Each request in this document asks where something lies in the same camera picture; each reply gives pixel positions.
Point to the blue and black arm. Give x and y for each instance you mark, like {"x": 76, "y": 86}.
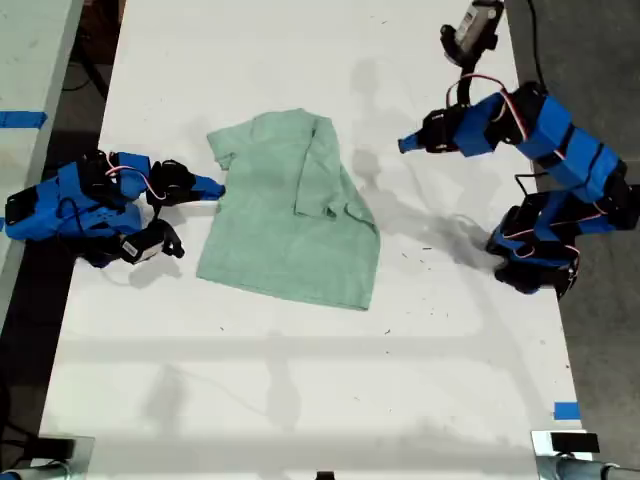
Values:
{"x": 565, "y": 150}
{"x": 70, "y": 210}

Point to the small black clip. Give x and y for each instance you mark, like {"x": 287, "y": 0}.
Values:
{"x": 325, "y": 475}

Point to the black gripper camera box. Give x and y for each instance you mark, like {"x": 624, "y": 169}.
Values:
{"x": 147, "y": 245}
{"x": 472, "y": 30}

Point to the black camera stalk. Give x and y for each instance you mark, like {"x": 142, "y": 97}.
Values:
{"x": 466, "y": 85}

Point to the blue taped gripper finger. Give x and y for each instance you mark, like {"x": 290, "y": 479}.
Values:
{"x": 425, "y": 132}
{"x": 420, "y": 148}
{"x": 192, "y": 181}
{"x": 200, "y": 195}

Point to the white side table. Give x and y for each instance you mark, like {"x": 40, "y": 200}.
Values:
{"x": 30, "y": 65}

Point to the grey metal pipe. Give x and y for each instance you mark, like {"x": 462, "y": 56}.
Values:
{"x": 620, "y": 471}

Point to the long blue tape strip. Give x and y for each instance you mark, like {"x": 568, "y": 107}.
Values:
{"x": 22, "y": 119}

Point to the small black box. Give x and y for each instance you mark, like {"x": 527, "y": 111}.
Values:
{"x": 55, "y": 447}
{"x": 575, "y": 443}

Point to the metal table bracket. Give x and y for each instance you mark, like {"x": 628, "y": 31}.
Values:
{"x": 542, "y": 462}
{"x": 82, "y": 457}

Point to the short blue tape piece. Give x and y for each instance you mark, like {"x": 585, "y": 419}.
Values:
{"x": 567, "y": 411}

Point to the pale green T-shirt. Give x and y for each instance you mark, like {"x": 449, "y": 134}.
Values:
{"x": 290, "y": 225}

